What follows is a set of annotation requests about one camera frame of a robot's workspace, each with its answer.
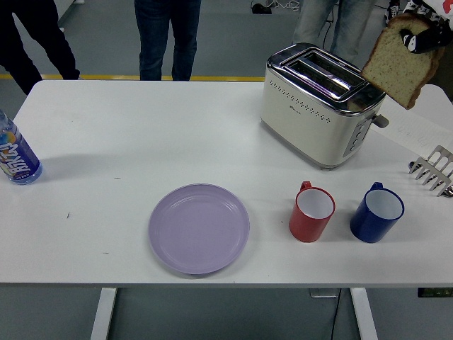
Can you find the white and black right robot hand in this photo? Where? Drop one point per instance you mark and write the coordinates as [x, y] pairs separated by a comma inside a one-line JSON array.
[[433, 37]]

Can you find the brown-crusted bread slice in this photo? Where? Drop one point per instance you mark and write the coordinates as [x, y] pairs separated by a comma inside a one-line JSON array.
[[393, 74]]

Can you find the cream toaster with chrome top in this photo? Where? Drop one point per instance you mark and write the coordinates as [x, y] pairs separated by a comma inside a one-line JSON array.
[[301, 120]]

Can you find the lilac round plate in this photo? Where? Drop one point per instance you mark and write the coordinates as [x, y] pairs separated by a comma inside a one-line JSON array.
[[198, 230]]

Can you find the person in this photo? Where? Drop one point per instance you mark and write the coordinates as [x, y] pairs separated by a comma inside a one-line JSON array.
[[391, 12], [159, 39], [347, 28], [21, 42]]

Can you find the silver metal toast rack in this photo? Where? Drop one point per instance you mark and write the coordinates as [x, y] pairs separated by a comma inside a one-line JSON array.
[[440, 159]]

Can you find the blue enamel mug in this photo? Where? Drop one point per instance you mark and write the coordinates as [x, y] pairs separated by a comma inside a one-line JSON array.
[[368, 228]]

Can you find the red enamel mug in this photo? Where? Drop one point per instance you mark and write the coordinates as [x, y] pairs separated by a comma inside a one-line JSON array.
[[306, 226]]

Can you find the black table control panel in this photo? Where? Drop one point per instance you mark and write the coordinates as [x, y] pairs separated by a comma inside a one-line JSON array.
[[435, 292]]

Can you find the white table leg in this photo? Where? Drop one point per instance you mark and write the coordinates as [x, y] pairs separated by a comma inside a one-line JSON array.
[[103, 315], [364, 315]]

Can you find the clear bottle with blue label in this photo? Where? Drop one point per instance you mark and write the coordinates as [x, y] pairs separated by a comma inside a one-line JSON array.
[[17, 156]]

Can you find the grey under-table bracket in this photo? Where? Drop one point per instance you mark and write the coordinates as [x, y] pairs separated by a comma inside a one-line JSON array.
[[323, 292]]

